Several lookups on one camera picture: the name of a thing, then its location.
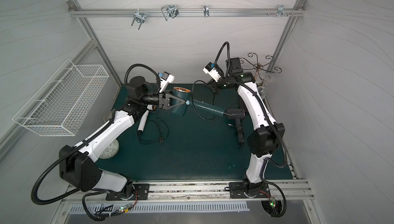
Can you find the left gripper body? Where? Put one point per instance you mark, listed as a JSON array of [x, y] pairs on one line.
[[162, 101]]

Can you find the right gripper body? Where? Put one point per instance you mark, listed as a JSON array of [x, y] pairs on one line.
[[212, 84]]

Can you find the dark green hair dryer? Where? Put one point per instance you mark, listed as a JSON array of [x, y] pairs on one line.
[[197, 105]]

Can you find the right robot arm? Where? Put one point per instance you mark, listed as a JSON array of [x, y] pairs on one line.
[[266, 141]]

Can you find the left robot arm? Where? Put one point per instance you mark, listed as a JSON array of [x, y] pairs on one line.
[[77, 164]]

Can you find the white hair dryer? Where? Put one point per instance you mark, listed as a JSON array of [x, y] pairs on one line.
[[143, 122]]

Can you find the clear wine glass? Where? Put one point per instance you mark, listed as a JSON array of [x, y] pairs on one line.
[[263, 87]]

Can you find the metal glass holder stand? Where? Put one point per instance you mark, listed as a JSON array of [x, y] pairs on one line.
[[262, 75]]

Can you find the striped ceramic mug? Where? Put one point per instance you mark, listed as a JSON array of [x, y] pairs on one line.
[[107, 116]]

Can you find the patterned ceramic bowl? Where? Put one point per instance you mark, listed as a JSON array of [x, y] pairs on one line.
[[110, 151]]

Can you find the small metal clamp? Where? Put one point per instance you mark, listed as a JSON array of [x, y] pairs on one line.
[[206, 11]]

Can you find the white vent strip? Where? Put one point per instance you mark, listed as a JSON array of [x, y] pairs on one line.
[[166, 207]]

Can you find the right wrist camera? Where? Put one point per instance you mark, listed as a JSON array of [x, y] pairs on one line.
[[212, 71]]

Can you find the metal hook bracket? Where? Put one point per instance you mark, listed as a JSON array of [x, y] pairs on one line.
[[139, 19]]

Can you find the metal u-bolt bracket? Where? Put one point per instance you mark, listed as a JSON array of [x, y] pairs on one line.
[[169, 11]]

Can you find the metal bolt bracket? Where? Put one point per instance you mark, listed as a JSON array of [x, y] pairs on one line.
[[280, 12]]

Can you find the white wire basket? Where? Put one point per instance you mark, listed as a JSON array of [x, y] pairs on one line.
[[60, 106]]

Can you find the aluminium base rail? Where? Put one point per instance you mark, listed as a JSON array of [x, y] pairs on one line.
[[219, 190]]

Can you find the aluminium top rail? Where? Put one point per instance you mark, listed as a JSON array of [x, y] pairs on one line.
[[183, 12]]

